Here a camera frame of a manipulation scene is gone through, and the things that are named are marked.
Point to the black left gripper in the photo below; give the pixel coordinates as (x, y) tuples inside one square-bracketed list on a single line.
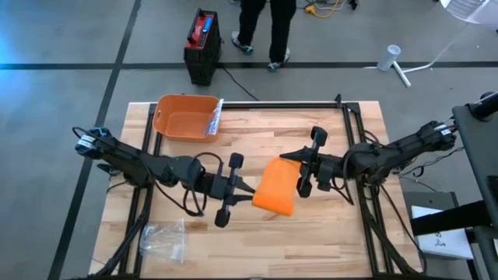
[(223, 186)]

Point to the black aluminium table frame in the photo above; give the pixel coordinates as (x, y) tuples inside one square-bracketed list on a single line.
[(272, 105)]

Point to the person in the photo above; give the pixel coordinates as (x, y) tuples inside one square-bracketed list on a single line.
[(280, 27)]

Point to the white floor stand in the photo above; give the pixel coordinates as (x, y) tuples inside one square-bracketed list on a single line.
[(400, 74)]

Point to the white cardboard box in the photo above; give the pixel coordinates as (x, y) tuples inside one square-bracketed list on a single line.
[(447, 245)]

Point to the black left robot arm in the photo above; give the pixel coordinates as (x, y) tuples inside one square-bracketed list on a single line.
[(132, 159)]

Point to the clear plastic bag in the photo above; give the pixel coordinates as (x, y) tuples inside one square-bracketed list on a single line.
[(163, 239), (216, 116)]

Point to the grey cabinet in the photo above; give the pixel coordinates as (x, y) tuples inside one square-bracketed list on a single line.
[(428, 200)]

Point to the orange elastic bandage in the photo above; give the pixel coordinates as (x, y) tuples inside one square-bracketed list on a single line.
[(276, 186)]

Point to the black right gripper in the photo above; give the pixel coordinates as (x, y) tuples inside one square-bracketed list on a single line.
[(321, 167)]

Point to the black red power station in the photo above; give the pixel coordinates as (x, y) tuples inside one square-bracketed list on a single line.
[(202, 58)]

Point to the orange plastic basket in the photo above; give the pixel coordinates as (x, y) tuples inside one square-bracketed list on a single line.
[(183, 118)]

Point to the dark grey equipment stand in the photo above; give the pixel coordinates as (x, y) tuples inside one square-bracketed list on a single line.
[(478, 155)]

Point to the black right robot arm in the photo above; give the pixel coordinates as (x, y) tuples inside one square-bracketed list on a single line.
[(397, 153)]

